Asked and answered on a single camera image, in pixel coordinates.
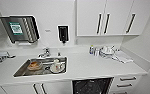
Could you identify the stainless steel sink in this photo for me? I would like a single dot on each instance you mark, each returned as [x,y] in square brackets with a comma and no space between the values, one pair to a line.
[44,61]

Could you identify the small white bottle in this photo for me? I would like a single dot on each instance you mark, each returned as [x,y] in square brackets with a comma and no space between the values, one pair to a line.
[96,52]

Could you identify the small white wall plate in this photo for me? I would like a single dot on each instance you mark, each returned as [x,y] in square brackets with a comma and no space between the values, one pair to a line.
[48,30]

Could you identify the grey paper towel dispenser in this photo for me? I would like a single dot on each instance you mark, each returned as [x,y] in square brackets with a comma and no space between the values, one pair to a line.
[19,29]

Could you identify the small chrome sink fitting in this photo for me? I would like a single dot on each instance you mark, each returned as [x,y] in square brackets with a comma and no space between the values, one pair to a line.
[58,53]

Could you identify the white two-door base cabinet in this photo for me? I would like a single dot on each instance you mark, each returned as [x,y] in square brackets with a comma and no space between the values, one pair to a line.
[57,88]

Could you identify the stainless steel dishwasher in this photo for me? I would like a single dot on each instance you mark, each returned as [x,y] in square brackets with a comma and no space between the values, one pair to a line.
[92,86]

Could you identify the white mug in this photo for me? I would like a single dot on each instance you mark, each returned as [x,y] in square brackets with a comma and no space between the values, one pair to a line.
[57,66]

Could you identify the black soap dispenser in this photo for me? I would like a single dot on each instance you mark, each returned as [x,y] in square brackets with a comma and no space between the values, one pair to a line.
[63,33]

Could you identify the chrome faucet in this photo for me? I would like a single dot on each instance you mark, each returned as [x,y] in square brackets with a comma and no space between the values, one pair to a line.
[46,52]

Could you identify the orange bowl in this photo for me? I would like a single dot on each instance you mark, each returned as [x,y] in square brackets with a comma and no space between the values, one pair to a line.
[34,65]

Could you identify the stack of white dishes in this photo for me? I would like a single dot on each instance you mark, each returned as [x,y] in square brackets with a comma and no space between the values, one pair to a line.
[107,51]

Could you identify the white wall cabinet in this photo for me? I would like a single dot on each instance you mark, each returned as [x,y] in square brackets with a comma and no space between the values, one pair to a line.
[91,16]

